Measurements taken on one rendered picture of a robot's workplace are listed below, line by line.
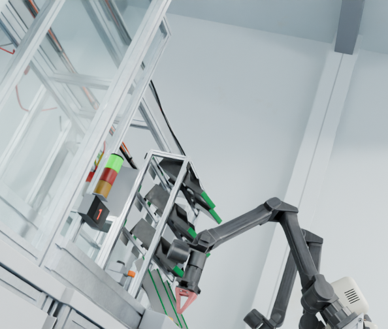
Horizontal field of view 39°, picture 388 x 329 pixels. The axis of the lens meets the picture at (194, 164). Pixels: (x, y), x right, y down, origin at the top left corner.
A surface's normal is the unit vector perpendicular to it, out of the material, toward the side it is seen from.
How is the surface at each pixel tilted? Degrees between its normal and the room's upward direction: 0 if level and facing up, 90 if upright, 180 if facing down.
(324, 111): 90
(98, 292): 90
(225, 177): 90
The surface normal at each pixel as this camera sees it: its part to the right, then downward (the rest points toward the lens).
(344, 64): -0.12, -0.47
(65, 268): 0.92, 0.18
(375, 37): -0.33, 0.85
